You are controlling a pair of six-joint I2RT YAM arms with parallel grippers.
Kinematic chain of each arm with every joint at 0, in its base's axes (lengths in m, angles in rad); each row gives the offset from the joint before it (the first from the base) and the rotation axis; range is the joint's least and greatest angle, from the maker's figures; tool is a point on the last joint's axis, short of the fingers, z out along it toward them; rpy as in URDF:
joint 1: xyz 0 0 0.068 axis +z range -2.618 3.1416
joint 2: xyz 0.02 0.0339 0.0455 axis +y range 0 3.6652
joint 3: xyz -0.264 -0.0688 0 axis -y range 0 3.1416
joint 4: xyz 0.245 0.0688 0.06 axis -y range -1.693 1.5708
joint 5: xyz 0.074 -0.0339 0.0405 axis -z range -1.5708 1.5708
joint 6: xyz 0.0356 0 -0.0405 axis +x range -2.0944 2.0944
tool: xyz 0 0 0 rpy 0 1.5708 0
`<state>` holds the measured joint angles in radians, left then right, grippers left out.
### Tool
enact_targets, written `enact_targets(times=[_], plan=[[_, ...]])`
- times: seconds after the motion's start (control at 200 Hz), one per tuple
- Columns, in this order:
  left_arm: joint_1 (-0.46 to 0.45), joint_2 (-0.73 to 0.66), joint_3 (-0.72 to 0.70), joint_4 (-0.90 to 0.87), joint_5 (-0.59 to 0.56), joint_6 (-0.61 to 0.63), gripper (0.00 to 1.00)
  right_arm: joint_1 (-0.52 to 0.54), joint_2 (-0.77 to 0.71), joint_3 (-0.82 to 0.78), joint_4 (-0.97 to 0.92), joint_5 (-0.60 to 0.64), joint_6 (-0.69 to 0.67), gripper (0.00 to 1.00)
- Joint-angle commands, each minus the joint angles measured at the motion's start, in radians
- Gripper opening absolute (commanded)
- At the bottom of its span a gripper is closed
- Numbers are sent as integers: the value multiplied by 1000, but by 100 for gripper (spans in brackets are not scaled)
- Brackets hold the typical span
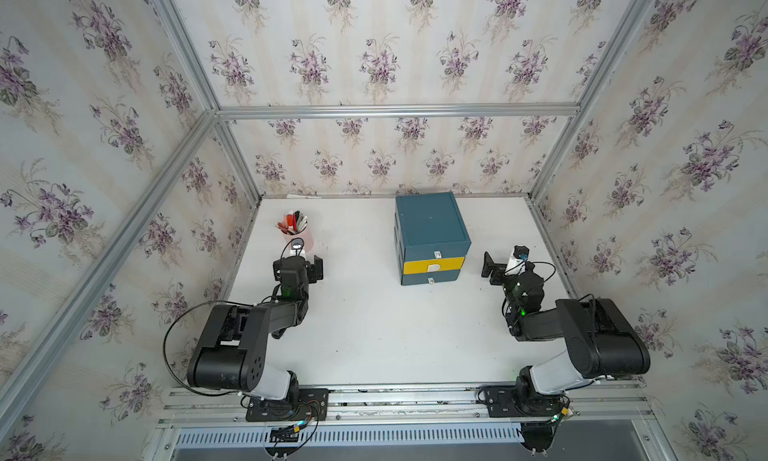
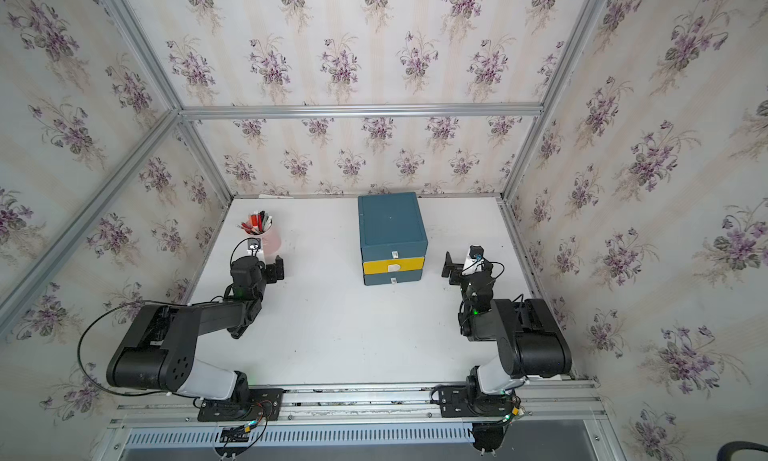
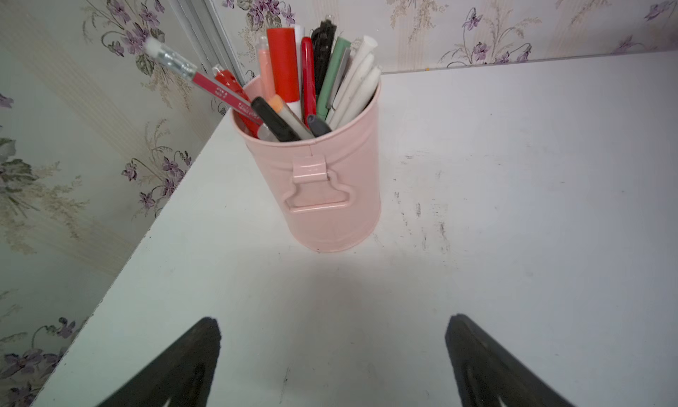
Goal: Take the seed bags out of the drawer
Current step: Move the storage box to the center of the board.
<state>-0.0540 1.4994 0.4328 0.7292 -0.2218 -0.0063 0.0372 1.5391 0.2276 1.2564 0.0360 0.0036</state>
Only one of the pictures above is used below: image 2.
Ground yellow drawer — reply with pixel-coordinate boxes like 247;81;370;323
363;257;425;275

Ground teal drawer cabinet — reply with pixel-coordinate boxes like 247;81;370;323
357;192;428;254

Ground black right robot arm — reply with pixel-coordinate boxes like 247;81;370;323
441;245;573;400

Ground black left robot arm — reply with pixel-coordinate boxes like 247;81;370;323
106;256;284;404

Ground teal top drawer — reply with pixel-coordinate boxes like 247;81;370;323
361;240;428;262

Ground pink pen cup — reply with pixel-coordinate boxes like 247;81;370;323
252;221;282;260

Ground red and black pens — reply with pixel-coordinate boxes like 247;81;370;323
240;211;273;236

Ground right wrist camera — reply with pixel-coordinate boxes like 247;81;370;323
461;245;493;276

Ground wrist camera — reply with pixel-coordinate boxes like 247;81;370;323
246;237;264;258
461;245;493;276

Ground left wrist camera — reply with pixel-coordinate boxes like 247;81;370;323
246;237;264;258

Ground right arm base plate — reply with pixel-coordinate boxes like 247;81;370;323
429;384;521;419

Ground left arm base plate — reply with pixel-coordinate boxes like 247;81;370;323
197;388;285;423

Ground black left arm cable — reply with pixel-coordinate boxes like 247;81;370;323
76;300;193;399

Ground white perforated cable duct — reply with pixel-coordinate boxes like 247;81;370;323
125;422;475;450

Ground aluminium frame profiles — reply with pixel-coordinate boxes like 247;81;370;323
1;0;606;334

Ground aluminium mounting rail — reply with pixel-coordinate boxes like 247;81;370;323
106;378;608;429

